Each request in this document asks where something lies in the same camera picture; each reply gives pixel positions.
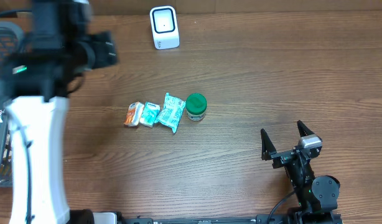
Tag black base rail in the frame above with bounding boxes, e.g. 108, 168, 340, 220
94, 211, 343, 224

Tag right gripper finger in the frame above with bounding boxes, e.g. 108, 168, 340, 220
261, 129, 277, 161
297, 120, 314, 137

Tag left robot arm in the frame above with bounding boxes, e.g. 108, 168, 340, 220
0, 0, 118, 223

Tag grey plastic mesh basket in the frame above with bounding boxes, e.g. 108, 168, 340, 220
0, 22, 24, 187

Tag small teal packet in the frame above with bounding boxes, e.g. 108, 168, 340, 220
139, 102, 161, 128

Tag teal white snack packet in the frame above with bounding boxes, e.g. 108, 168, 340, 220
154, 93, 185, 134

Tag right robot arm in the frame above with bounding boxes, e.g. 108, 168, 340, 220
256, 120, 343, 224

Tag green lid jar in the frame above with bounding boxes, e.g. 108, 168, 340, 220
185, 93, 207, 121

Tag orange white packet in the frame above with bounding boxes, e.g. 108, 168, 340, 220
124, 101, 144, 127

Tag white barcode scanner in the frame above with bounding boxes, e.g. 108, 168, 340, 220
149, 6, 180, 50

